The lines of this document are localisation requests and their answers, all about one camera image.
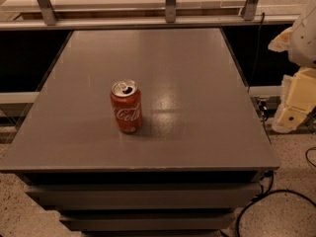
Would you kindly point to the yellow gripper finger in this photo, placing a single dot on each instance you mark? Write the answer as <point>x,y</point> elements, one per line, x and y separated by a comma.
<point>297,100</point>
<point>281,42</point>

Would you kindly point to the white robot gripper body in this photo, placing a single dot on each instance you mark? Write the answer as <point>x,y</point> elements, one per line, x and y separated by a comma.
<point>304,39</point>

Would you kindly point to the red Coca-Cola can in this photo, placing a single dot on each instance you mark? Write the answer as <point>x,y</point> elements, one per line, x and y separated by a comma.
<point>126,104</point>

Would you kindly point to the black power plug socket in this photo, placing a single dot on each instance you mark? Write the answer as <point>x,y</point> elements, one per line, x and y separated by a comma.
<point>263,108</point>

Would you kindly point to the grey drawer cabinet table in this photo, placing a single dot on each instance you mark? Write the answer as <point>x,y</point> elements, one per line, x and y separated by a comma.
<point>199,155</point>

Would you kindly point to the metal railing frame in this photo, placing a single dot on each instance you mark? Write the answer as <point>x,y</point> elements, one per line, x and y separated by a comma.
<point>19,15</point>

